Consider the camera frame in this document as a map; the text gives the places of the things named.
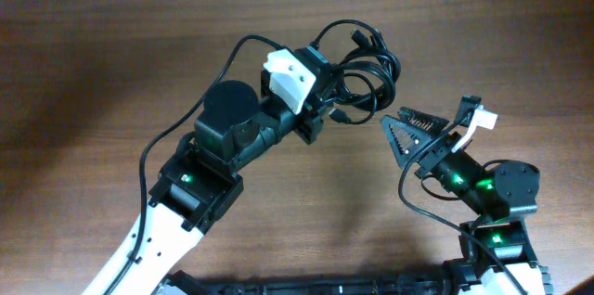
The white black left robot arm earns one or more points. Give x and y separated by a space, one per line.
199 183

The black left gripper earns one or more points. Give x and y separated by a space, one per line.
309 118

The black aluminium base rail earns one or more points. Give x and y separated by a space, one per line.
404 284

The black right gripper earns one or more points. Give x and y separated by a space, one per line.
421 139

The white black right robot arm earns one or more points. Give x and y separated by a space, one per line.
498 257

